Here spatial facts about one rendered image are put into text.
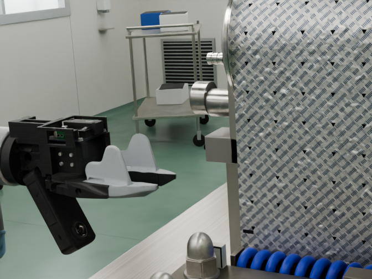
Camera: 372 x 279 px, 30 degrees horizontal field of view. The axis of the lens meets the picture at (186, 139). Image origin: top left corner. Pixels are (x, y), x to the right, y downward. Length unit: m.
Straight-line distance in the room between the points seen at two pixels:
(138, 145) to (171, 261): 0.29
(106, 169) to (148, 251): 0.35
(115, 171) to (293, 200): 0.20
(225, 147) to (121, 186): 0.13
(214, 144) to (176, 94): 4.93
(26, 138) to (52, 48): 5.26
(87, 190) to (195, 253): 0.17
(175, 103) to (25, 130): 4.92
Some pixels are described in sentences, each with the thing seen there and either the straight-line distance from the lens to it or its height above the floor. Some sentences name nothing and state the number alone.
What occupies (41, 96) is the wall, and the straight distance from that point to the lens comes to 6.00.
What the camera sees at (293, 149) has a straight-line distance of 0.70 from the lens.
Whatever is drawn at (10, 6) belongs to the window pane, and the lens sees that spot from 5.79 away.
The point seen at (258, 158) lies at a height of 1.14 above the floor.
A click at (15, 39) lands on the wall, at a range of 5.77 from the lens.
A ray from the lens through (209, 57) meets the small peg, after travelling 0.76.
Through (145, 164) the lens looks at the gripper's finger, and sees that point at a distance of 0.82.
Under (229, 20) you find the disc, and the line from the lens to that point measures 0.69.
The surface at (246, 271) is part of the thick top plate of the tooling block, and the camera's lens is 0.71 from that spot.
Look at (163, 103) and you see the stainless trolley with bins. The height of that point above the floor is 0.27.
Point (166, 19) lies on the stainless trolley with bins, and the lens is 5.37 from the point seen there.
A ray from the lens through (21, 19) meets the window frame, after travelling 5.82.
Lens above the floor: 1.33
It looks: 14 degrees down
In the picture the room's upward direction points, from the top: 4 degrees counter-clockwise
